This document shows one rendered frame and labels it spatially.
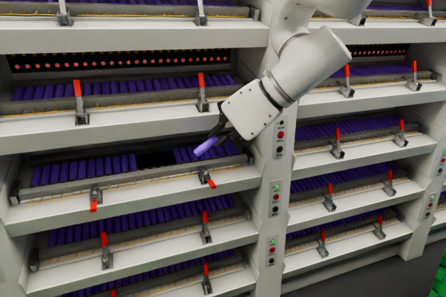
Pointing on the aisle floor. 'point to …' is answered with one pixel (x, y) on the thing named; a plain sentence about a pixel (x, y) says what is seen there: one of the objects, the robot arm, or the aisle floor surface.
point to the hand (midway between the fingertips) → (220, 135)
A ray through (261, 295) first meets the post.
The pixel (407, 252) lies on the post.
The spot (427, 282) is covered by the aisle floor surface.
